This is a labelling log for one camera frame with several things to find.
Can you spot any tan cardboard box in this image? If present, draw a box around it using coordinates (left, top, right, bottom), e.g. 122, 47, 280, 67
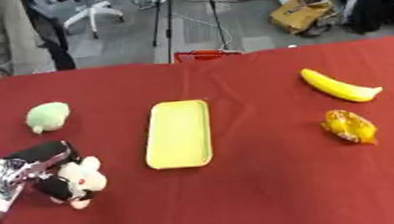
267, 0, 335, 37

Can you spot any person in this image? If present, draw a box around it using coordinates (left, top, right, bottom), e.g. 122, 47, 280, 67
0, 0, 79, 86

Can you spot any pale green soft toy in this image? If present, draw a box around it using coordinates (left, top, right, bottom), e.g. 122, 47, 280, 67
23, 100, 73, 136

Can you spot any yellow toy banana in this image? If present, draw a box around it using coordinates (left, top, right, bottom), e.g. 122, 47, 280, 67
297, 64, 386, 106

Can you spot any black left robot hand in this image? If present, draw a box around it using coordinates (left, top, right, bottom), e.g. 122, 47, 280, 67
0, 138, 84, 184

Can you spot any red basket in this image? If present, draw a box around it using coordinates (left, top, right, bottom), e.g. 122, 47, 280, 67
172, 47, 243, 64

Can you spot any black tripod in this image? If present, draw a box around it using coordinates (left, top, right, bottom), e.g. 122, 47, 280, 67
147, 0, 232, 65

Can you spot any orange crinkled snack packet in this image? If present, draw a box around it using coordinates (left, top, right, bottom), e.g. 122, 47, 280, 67
319, 106, 381, 149

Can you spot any yellow rectangular tray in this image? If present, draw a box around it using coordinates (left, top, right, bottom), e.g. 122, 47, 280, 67
140, 98, 215, 171

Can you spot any black and white soft toy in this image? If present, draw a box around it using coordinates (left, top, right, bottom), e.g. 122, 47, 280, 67
30, 154, 111, 213

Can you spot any white office chair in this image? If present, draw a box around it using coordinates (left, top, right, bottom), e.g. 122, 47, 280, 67
59, 0, 129, 42

